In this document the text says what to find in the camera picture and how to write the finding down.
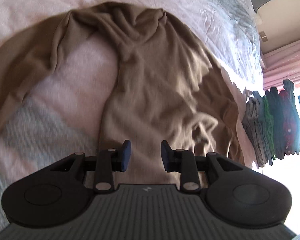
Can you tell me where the brown knit sweater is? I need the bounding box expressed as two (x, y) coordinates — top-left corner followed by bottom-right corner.
(0, 2), (244, 184)

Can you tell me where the pink and grey bedspread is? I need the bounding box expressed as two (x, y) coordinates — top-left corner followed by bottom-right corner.
(0, 0), (262, 231)

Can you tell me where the khaki folded garment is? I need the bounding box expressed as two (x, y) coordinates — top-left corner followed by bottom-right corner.
(242, 97), (267, 167)

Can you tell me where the green folded garment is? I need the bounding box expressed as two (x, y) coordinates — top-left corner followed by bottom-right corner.
(262, 96), (276, 160)

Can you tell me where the blue-grey folded garment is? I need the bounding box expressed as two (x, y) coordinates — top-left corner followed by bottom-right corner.
(253, 91), (274, 166)

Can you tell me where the red patterned folded garment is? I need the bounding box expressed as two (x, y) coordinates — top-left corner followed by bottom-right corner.
(279, 90), (298, 155)

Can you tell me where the pink curtain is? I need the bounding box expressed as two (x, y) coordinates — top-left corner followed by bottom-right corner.
(262, 40), (300, 90)

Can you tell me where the wall socket plate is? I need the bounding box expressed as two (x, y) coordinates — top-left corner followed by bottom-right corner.
(259, 31), (268, 42)

